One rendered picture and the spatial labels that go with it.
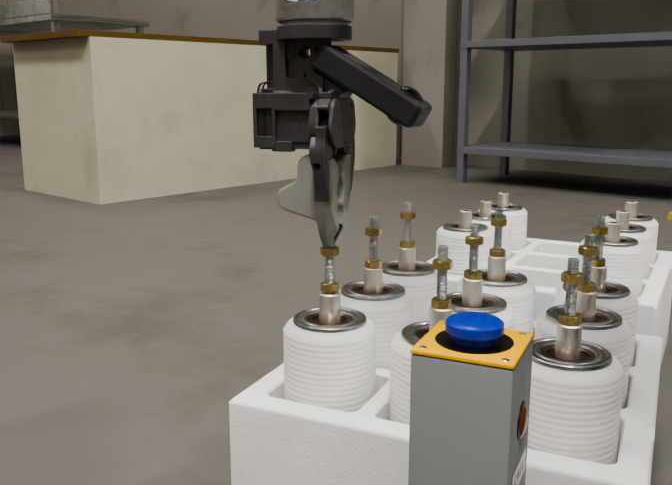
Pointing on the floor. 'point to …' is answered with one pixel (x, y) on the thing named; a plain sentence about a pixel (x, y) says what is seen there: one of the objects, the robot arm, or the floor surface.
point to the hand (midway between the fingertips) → (336, 233)
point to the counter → (158, 114)
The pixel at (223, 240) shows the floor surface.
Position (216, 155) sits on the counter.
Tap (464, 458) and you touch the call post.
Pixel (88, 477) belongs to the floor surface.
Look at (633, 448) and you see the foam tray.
